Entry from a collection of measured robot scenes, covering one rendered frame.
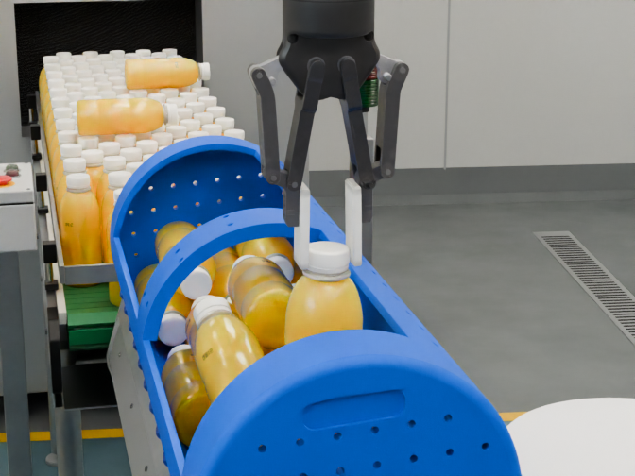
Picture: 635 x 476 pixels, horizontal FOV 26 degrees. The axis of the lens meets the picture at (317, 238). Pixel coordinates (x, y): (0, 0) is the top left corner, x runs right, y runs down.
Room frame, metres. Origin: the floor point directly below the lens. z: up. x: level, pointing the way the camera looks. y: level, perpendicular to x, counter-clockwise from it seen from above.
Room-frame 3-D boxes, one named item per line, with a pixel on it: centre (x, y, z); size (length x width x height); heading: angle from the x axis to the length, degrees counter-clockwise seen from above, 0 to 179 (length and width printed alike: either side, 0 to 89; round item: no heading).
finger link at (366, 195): (1.13, -0.05, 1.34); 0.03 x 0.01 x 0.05; 102
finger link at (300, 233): (1.12, 0.01, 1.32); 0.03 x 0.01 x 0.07; 12
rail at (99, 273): (2.12, 0.20, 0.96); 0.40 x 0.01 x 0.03; 102
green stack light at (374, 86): (2.49, -0.08, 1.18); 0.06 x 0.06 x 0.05
